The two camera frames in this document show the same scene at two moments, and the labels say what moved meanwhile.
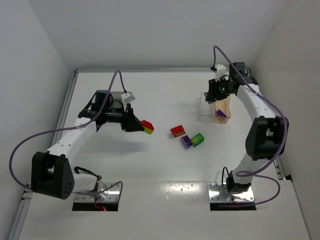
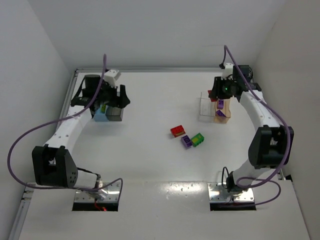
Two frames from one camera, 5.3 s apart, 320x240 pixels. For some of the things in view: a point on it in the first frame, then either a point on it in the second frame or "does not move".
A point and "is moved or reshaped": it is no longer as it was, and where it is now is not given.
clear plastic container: [207, 110] does not move
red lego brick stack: [178, 131] does not move
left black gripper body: [127, 119] to [116, 99]
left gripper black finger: [131, 123] to [123, 100]
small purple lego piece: [220, 113] does not move
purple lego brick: [187, 141] does not move
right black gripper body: [213, 90] does not move
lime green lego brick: [148, 126] is moved or reshaped
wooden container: [224, 105] does not move
